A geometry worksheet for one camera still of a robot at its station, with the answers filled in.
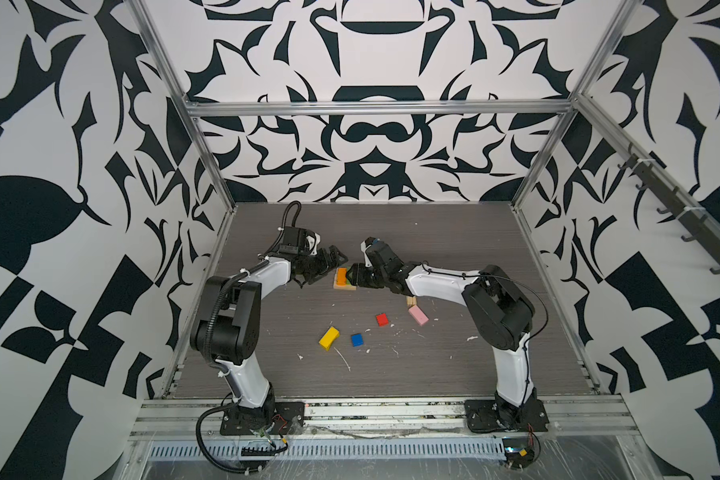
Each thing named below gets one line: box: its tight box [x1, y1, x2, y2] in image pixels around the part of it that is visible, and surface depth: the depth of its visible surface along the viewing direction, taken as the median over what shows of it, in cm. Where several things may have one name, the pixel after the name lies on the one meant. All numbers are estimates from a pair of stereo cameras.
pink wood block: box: [408, 304, 430, 326], surface depth 93 cm
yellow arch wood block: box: [318, 326, 340, 351], surface depth 87 cm
